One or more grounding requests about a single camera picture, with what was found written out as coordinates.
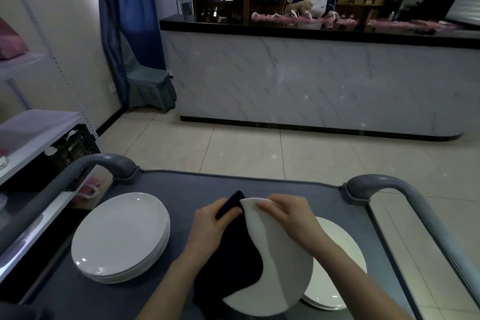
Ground pink bag white handles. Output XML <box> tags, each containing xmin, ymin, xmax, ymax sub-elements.
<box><xmin>71</xmin><ymin>177</ymin><xmax>101</xmax><ymax>204</ymax></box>

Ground person's right forearm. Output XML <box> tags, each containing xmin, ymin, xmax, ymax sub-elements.
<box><xmin>307</xmin><ymin>235</ymin><xmax>413</xmax><ymax>320</ymax></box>

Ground white metal shelf rack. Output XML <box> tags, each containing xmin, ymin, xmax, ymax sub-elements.
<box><xmin>0</xmin><ymin>0</ymin><xmax>106</xmax><ymax>283</ymax></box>

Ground chair with grey-green cover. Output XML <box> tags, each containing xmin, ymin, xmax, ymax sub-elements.
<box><xmin>119</xmin><ymin>32</ymin><xmax>178</xmax><ymax>114</ymax></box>

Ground black plastic crate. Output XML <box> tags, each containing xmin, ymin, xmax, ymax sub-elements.
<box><xmin>44</xmin><ymin>124</ymin><xmax>103</xmax><ymax>191</ymax></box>

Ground blue curtain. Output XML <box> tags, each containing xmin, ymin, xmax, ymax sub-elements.
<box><xmin>93</xmin><ymin>0</ymin><xmax>167</xmax><ymax>107</ymax></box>

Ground person's right hand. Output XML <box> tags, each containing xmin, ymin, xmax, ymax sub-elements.
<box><xmin>256</xmin><ymin>194</ymin><xmax>329</xmax><ymax>253</ymax></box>

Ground person's left hand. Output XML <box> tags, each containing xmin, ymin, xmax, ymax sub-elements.
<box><xmin>185</xmin><ymin>197</ymin><xmax>244</xmax><ymax>257</ymax></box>

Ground marble bar counter black top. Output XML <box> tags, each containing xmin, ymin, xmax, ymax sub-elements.
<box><xmin>159</xmin><ymin>15</ymin><xmax>480</xmax><ymax>143</ymax></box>

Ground white round plate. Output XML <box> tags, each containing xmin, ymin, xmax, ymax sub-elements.
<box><xmin>71</xmin><ymin>192</ymin><xmax>172</xmax><ymax>285</ymax></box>
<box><xmin>221</xmin><ymin>197</ymin><xmax>314</xmax><ymax>318</ymax></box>

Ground person's left forearm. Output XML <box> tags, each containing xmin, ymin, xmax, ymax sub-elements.
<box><xmin>136</xmin><ymin>248</ymin><xmax>211</xmax><ymax>320</ymax></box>

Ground stack of white plates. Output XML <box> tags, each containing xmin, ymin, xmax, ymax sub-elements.
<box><xmin>301</xmin><ymin>216</ymin><xmax>368</xmax><ymax>311</ymax></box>

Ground grey service cart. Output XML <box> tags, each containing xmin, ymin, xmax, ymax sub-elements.
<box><xmin>0</xmin><ymin>153</ymin><xmax>480</xmax><ymax>320</ymax></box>

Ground row of pink bags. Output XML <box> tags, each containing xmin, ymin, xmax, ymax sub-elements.
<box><xmin>251</xmin><ymin>11</ymin><xmax>460</xmax><ymax>34</ymax></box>

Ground dark blue cleaning cloth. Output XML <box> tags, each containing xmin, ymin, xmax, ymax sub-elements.
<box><xmin>193</xmin><ymin>191</ymin><xmax>265</xmax><ymax>320</ymax></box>

